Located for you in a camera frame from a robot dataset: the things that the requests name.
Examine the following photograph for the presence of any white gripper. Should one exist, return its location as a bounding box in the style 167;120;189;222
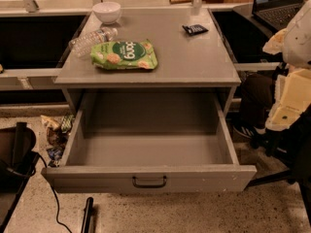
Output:
262;28;311;131

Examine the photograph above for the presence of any green rice chip bag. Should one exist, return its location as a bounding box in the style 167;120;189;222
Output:
90;40;157;70

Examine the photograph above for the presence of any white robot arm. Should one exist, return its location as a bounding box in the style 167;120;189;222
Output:
262;0;311;131

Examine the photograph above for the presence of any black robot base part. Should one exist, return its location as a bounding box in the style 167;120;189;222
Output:
0;122;38;233

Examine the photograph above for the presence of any grey cabinet with top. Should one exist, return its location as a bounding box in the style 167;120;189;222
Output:
55;7;240;111

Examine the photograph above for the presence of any open grey top drawer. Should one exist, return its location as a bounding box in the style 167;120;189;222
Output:
42;90;257;193

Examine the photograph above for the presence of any black laptop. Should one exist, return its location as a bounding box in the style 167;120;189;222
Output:
252;0;304;31

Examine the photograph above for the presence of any small black snack packet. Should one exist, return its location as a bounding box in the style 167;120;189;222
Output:
183;24;208;36

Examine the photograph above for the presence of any black sneaker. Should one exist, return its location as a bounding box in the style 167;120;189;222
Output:
233;121;265;139

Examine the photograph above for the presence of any white ceramic bowl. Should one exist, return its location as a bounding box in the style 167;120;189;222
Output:
92;2;121;24

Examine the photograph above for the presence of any clear plastic water bottle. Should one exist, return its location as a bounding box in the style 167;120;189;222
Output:
69;27;118;57

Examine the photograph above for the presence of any pile of snack packets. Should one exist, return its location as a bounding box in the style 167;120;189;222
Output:
41;115;75;167

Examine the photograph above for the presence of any black bar on floor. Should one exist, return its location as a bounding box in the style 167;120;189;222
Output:
81;197;94;233

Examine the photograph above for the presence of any black drawer handle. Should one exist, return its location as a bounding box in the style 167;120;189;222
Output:
132;176;167;189

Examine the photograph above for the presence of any black cable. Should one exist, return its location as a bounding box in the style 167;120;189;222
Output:
0;152;73;233

